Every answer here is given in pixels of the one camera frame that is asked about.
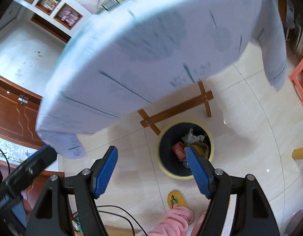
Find brown wooden door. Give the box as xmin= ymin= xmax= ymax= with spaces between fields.
xmin=0 ymin=76 xmax=44 ymax=149

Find yellow plastic stool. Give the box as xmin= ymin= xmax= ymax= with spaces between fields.
xmin=292 ymin=147 xmax=303 ymax=160

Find black cable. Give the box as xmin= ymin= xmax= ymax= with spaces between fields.
xmin=72 ymin=205 xmax=148 ymax=236

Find pink dumbbells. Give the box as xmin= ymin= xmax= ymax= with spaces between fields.
xmin=61 ymin=10 xmax=78 ymax=27

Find patterned light blue tablecloth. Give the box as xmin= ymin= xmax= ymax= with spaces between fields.
xmin=35 ymin=0 xmax=287 ymax=159

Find wooden table leg frame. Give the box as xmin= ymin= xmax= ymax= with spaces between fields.
xmin=137 ymin=80 xmax=214 ymax=135

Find yellow snack wrapper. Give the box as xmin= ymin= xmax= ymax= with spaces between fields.
xmin=188 ymin=142 xmax=210 ymax=159

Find framed picture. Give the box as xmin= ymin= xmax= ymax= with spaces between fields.
xmin=44 ymin=0 xmax=58 ymax=11

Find pink plastic stool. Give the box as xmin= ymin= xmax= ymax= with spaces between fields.
xmin=288 ymin=58 xmax=303 ymax=106

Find black yellow-rimmed trash bin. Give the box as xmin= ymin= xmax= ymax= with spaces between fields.
xmin=156 ymin=121 xmax=214 ymax=180

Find red cigarette box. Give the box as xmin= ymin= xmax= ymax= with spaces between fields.
xmin=172 ymin=142 xmax=186 ymax=161

